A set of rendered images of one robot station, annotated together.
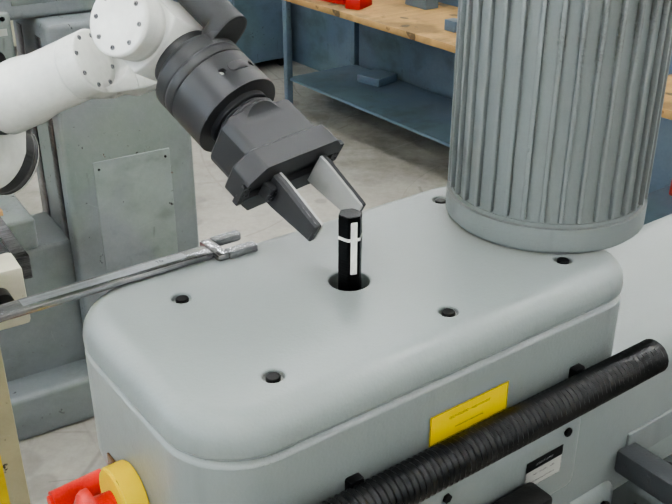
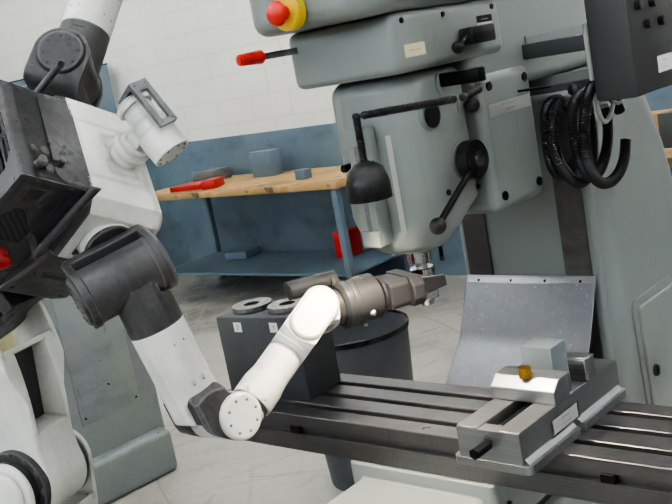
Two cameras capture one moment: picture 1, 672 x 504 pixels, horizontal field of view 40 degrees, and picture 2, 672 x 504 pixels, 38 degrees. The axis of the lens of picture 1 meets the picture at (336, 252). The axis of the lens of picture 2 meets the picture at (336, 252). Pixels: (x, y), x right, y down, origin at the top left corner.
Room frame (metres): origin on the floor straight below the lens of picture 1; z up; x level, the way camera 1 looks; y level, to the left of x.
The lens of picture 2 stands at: (-0.99, 0.48, 1.67)
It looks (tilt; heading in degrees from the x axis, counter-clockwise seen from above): 11 degrees down; 349
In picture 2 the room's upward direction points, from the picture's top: 11 degrees counter-clockwise
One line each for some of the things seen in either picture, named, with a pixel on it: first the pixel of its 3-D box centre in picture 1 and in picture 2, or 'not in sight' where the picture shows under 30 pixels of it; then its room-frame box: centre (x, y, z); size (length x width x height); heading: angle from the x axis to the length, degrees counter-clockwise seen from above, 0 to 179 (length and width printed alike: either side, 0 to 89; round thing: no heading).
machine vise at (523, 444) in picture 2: not in sight; (540, 398); (0.52, -0.12, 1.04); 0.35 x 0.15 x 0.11; 125
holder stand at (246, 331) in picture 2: not in sight; (277, 346); (1.07, 0.24, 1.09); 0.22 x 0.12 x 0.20; 43
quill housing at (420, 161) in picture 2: not in sight; (405, 160); (0.72, -0.02, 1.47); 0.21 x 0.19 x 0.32; 36
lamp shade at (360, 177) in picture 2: not in sight; (367, 180); (0.51, 0.11, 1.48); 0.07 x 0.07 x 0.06
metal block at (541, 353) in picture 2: not in sight; (544, 359); (0.53, -0.15, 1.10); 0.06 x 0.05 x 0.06; 35
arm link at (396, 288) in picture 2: not in sight; (382, 294); (0.70, 0.08, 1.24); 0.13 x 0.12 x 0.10; 13
